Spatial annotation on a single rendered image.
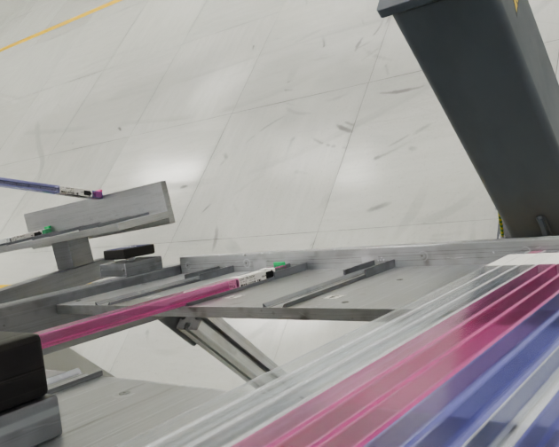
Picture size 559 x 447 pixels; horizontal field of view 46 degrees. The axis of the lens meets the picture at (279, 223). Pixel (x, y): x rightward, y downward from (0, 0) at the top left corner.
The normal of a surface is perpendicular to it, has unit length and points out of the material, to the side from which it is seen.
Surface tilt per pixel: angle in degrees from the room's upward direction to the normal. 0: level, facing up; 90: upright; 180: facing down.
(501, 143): 90
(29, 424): 90
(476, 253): 42
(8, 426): 90
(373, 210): 0
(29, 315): 90
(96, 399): 48
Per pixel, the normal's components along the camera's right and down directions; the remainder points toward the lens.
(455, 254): -0.59, 0.11
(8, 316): 0.79, -0.07
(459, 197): -0.52, -0.58
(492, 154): -0.26, 0.81
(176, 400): -0.12, -0.99
